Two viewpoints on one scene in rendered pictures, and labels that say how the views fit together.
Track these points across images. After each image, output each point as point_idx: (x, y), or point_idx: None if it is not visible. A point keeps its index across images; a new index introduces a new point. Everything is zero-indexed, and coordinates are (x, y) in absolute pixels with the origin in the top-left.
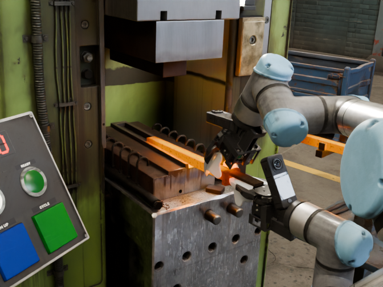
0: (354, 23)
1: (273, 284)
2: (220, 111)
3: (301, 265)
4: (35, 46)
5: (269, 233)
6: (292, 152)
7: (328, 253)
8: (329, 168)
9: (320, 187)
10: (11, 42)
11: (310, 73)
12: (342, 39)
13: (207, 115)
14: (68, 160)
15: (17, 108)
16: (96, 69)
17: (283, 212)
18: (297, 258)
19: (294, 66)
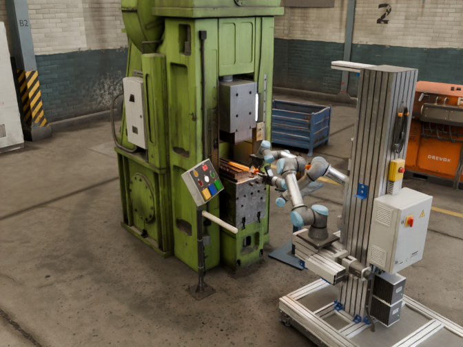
0: (327, 70)
1: (274, 220)
2: (252, 154)
3: (286, 213)
4: (204, 141)
5: (273, 202)
6: None
7: (280, 186)
8: (304, 170)
9: None
10: (198, 140)
11: (293, 116)
12: (320, 81)
13: (249, 155)
14: None
15: (199, 157)
16: (216, 144)
17: (270, 179)
18: (285, 211)
19: (284, 113)
